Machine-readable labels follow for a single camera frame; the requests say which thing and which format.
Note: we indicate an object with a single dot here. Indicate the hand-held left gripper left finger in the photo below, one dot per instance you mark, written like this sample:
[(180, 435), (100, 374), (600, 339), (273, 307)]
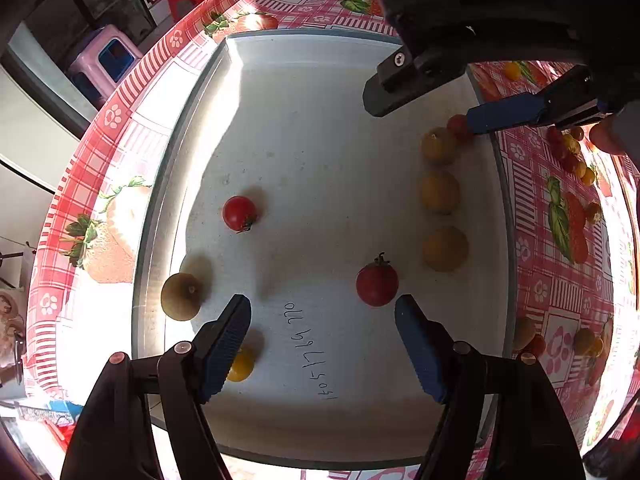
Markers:
[(225, 355)]

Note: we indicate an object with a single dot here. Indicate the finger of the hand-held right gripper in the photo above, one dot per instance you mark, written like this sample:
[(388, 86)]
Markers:
[(505, 112), (395, 87)]

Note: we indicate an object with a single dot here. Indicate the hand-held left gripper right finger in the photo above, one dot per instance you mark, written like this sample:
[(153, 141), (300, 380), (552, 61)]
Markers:
[(422, 350)]

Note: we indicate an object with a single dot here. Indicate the small yellow cherry tomato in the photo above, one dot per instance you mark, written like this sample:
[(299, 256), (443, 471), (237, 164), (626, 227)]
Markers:
[(243, 367)]

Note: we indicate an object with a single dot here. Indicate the small red cherry tomato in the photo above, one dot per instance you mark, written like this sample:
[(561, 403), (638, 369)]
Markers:
[(456, 126)]

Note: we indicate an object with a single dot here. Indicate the green-yellow cherry tomato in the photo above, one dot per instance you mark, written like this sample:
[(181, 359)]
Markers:
[(180, 297)]

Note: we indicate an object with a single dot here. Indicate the orange cherry tomato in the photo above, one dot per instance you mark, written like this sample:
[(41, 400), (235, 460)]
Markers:
[(439, 146), (445, 248), (440, 191)]

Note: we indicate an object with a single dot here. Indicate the red cherry tomato with stem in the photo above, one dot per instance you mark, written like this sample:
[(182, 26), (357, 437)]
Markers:
[(377, 285)]

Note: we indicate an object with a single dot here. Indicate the cherry tomatoes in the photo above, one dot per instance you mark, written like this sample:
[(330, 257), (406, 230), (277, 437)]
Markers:
[(570, 162)]

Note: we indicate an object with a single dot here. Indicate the white square tray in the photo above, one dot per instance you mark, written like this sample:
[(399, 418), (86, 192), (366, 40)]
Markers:
[(310, 170)]

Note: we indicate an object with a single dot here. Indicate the person's right hand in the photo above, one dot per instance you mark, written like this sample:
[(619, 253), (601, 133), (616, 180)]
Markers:
[(605, 135)]

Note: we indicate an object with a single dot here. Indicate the blue packet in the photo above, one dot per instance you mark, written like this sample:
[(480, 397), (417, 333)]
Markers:
[(57, 411)]

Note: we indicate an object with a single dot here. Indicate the cartoon girl printed item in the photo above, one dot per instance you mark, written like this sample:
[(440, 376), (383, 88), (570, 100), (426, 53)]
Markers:
[(10, 320)]

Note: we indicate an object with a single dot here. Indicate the strawberry print pink tablecloth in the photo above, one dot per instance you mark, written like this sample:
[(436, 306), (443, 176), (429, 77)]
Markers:
[(140, 80)]

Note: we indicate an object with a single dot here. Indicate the pink stool with blue top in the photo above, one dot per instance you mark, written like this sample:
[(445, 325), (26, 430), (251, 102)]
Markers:
[(85, 65)]

